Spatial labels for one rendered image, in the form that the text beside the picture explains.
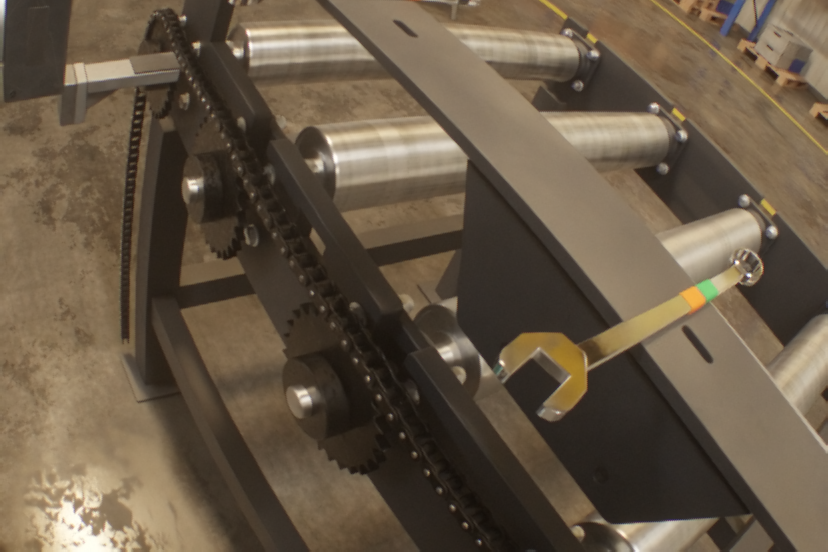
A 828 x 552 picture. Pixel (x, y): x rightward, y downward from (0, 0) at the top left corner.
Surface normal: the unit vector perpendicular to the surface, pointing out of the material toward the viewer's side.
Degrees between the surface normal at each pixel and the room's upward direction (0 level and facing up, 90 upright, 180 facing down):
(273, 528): 0
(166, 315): 0
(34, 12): 90
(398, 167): 59
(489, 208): 90
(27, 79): 90
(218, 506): 0
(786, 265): 90
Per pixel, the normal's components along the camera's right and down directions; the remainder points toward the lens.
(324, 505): 0.33, -0.71
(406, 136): 0.48, -0.44
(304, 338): -0.79, 0.16
